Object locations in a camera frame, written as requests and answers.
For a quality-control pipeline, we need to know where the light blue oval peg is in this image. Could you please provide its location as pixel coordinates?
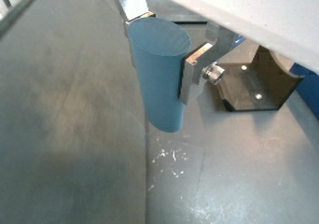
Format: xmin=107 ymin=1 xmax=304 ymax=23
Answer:
xmin=128 ymin=17 xmax=191 ymax=133

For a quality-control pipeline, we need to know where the dark grey curved block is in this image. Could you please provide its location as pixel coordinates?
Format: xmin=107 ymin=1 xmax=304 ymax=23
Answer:
xmin=216 ymin=47 xmax=303 ymax=111

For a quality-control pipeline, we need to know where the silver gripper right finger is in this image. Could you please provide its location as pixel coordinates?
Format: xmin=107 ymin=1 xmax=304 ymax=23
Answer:
xmin=179 ymin=21 xmax=241 ymax=105

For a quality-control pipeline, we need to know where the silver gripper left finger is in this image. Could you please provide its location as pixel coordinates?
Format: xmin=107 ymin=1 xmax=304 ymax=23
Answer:
xmin=119 ymin=0 xmax=156 ymax=24

